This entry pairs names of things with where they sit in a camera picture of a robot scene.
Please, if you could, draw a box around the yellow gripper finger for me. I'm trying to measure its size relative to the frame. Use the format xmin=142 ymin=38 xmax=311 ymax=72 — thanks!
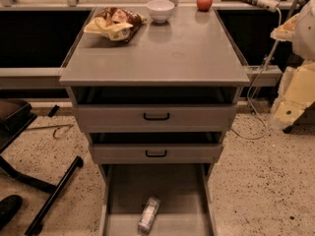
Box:
xmin=270 ymin=62 xmax=315 ymax=130
xmin=270 ymin=13 xmax=300 ymax=41

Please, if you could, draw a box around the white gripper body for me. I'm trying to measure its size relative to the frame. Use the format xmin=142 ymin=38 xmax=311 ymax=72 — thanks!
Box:
xmin=292 ymin=0 xmax=315 ymax=61

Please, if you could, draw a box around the clear plastic water bottle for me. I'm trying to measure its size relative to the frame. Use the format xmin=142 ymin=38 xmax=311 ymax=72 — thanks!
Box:
xmin=138 ymin=197 xmax=160 ymax=234

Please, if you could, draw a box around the grey drawer cabinet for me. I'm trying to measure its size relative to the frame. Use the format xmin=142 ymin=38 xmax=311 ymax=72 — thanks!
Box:
xmin=58 ymin=4 xmax=251 ymax=236

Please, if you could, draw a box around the grey open bottom drawer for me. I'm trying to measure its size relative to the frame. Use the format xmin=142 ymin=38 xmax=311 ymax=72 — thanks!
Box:
xmin=99 ymin=164 xmax=218 ymax=236

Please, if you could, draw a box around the grey top drawer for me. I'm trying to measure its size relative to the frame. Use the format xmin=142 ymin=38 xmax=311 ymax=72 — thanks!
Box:
xmin=73 ymin=104 xmax=236 ymax=133

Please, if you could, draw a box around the grey middle drawer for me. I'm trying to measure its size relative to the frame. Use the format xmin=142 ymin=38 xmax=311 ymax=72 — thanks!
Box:
xmin=89 ymin=144 xmax=222 ymax=164

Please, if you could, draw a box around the red apple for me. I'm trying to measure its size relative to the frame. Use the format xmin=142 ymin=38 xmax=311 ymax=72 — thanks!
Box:
xmin=196 ymin=0 xmax=213 ymax=11

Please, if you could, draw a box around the white ceramic bowl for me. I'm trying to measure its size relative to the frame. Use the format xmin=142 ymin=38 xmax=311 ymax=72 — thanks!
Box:
xmin=146 ymin=0 xmax=175 ymax=23

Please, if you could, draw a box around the brown yellow chip bag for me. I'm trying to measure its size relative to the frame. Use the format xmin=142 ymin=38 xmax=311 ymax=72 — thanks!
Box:
xmin=84 ymin=7 xmax=147 ymax=42

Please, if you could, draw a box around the black office chair base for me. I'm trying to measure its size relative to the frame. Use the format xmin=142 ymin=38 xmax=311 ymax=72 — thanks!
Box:
xmin=0 ymin=98 xmax=85 ymax=236

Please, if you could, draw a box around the white power cable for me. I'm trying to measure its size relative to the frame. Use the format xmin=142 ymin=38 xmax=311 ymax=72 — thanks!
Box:
xmin=230 ymin=7 xmax=284 ymax=142

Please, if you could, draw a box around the grey metal rail frame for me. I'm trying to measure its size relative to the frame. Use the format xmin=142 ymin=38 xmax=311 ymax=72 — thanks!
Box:
xmin=0 ymin=68 xmax=63 ymax=89

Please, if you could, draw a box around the thin wire on floor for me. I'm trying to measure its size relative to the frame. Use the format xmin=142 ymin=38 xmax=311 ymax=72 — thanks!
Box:
xmin=25 ymin=123 xmax=75 ymax=140

